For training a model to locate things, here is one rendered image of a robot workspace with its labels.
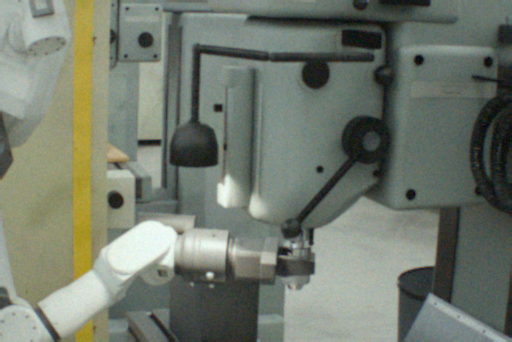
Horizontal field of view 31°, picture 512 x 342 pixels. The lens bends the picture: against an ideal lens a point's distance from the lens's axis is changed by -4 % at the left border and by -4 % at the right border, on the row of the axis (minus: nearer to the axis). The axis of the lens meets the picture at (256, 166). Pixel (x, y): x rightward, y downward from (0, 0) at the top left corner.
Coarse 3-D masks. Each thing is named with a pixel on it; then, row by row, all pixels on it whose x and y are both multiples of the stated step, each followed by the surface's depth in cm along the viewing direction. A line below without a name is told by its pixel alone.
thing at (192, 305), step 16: (176, 288) 195; (192, 288) 184; (208, 288) 179; (224, 288) 181; (240, 288) 182; (256, 288) 183; (176, 304) 195; (192, 304) 185; (208, 304) 180; (224, 304) 181; (240, 304) 182; (256, 304) 184; (176, 320) 196; (192, 320) 185; (208, 320) 181; (224, 320) 182; (240, 320) 183; (256, 320) 184; (176, 336) 197; (192, 336) 186; (208, 336) 181; (224, 336) 182; (240, 336) 184; (256, 336) 185
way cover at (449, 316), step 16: (432, 304) 179; (448, 304) 175; (416, 320) 181; (432, 320) 177; (448, 320) 173; (464, 320) 169; (416, 336) 179; (432, 336) 175; (448, 336) 171; (464, 336) 167; (480, 336) 164; (496, 336) 160
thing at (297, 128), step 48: (240, 48) 146; (288, 48) 134; (336, 48) 136; (384, 48) 140; (288, 96) 136; (336, 96) 137; (288, 144) 137; (336, 144) 139; (288, 192) 138; (336, 192) 141
